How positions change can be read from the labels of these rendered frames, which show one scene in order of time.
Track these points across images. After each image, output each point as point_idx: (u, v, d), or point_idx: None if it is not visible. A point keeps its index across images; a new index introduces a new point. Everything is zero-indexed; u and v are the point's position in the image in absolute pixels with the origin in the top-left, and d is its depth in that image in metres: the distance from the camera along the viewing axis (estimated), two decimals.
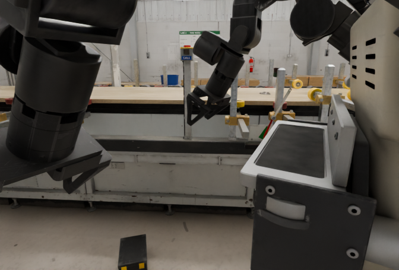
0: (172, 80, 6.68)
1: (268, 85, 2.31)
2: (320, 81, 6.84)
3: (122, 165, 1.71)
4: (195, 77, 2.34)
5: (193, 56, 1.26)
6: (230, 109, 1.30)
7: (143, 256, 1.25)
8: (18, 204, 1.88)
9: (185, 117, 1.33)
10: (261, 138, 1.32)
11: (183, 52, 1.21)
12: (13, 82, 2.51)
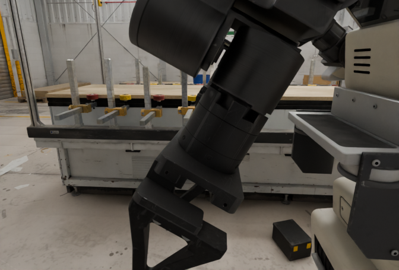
0: None
1: None
2: None
3: (247, 157, 1.84)
4: None
5: None
6: None
7: (308, 237, 1.38)
8: None
9: None
10: None
11: None
12: (105, 81, 2.64)
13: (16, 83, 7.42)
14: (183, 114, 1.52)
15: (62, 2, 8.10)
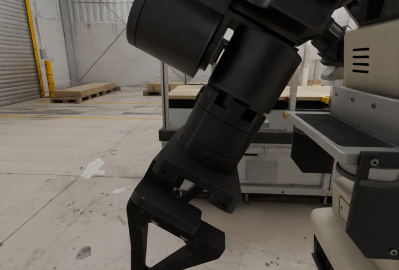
0: None
1: None
2: None
3: None
4: None
5: None
6: None
7: None
8: (249, 199, 1.94)
9: None
10: None
11: None
12: (187, 81, 2.56)
13: (44, 83, 7.35)
14: None
15: (88, 2, 8.03)
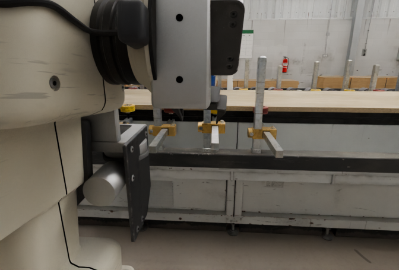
0: None
1: (398, 88, 2.07)
2: (363, 81, 6.60)
3: (281, 183, 1.47)
4: (314, 79, 2.09)
5: None
6: None
7: None
8: (145, 226, 1.63)
9: None
10: None
11: None
12: None
13: None
14: (205, 133, 1.14)
15: None
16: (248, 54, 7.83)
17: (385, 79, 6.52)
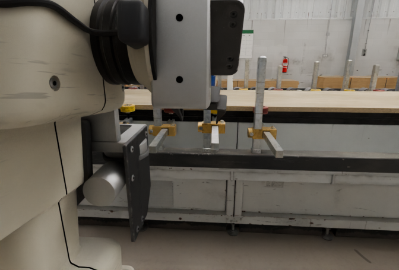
0: None
1: (398, 88, 2.07)
2: (363, 81, 6.60)
3: (281, 183, 1.47)
4: (314, 79, 2.09)
5: None
6: None
7: None
8: (145, 226, 1.63)
9: None
10: None
11: None
12: None
13: None
14: (205, 133, 1.14)
15: None
16: (248, 54, 7.83)
17: (385, 79, 6.52)
